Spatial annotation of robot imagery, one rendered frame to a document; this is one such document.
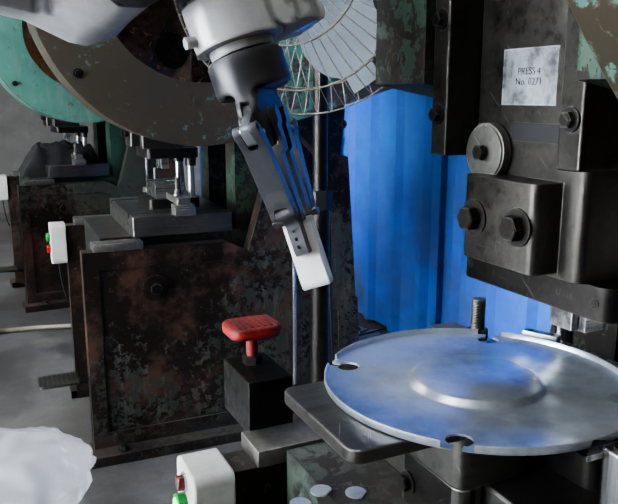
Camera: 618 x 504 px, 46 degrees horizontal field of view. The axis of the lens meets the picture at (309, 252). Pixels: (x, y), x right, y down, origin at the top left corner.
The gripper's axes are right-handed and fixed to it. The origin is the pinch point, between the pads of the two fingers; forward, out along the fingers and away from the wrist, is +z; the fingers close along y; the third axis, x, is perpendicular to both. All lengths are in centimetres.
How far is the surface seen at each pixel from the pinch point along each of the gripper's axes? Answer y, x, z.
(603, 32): 36.4, 27.0, -9.4
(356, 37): -69, -2, -28
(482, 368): -1.1, 13.0, 15.8
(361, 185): -264, -56, 7
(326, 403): 9.3, 0.5, 12.4
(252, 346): -16.3, -16.9, 11.7
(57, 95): -227, -170, -75
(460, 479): 7.7, 9.7, 22.3
